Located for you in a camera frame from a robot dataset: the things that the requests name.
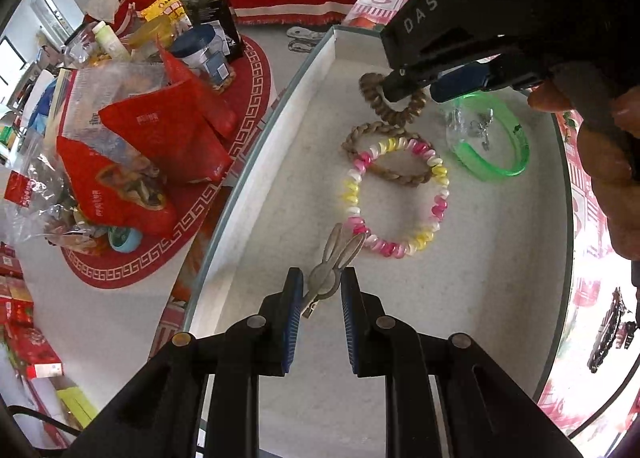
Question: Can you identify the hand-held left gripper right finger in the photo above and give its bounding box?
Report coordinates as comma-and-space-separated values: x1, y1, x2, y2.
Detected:
340, 266, 583, 458

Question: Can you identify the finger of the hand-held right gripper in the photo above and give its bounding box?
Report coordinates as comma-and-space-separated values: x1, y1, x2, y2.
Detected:
430, 61, 547, 103
381, 54, 501, 103

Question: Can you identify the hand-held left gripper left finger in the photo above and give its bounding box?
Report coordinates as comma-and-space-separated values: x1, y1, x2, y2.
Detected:
65, 267, 306, 458

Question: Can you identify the brown spiral hair tie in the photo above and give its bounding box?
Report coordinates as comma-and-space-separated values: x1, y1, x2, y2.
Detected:
359, 72, 430, 128

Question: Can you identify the small clear plastic packet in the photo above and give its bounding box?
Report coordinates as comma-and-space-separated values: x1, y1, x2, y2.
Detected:
446, 106, 496, 150

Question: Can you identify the tan rabbit hair clip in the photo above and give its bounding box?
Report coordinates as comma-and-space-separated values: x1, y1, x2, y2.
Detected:
300, 223, 367, 320

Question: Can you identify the brown braided hair tie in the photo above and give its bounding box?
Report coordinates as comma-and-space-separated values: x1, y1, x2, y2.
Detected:
341, 121, 436, 187

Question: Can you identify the green translucent bangle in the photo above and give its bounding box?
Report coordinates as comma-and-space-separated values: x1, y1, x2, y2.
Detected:
445, 92, 531, 182

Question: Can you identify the white shallow tray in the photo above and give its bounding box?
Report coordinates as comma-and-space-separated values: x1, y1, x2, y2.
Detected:
182, 24, 576, 458

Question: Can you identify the pink yellow spiral hair tie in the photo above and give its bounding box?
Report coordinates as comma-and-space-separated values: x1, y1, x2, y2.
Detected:
341, 137, 451, 259

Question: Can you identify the person's right hand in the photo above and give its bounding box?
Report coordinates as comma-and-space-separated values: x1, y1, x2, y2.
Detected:
527, 81, 640, 261

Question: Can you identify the metal table clamp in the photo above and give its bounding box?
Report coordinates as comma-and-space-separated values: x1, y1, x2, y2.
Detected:
287, 26, 321, 53

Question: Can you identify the round red patterned mat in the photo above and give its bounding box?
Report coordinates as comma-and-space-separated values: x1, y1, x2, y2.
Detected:
60, 33, 273, 289

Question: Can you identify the teal round container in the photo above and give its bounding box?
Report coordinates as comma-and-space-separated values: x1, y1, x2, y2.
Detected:
107, 225, 143, 254

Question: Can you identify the blue white tub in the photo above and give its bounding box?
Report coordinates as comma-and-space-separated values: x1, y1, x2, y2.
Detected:
172, 23, 236, 86

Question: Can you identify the black printed box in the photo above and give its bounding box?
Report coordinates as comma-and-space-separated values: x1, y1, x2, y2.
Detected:
170, 0, 243, 62

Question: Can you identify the strawberry print tablecloth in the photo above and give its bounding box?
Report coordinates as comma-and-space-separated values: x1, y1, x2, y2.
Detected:
345, 0, 640, 458

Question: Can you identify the red snack bag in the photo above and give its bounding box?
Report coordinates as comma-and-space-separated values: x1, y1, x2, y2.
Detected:
100, 46, 238, 184
55, 135, 181, 239

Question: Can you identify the yellow green box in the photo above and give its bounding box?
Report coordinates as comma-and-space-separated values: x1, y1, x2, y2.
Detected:
55, 385, 98, 426

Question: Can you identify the yellow packet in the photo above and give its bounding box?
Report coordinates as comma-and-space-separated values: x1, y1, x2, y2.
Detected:
137, 0, 193, 34

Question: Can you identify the black beaded hair clip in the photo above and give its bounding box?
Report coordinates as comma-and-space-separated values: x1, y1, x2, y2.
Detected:
587, 287, 626, 373

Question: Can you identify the stack of red boxes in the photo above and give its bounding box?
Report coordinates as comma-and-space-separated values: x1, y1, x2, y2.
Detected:
0, 243, 63, 379

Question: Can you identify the small dark claw clip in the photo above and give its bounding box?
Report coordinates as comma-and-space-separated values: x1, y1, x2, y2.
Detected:
616, 321, 640, 350

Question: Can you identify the white bottle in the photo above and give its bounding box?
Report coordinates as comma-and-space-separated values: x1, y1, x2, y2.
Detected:
92, 21, 132, 62

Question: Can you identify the clear plastic bag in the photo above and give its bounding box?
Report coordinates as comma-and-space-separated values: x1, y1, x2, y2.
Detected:
5, 61, 171, 249

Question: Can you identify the black power cable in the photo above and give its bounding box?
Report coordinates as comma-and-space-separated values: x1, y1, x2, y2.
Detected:
0, 405, 81, 439

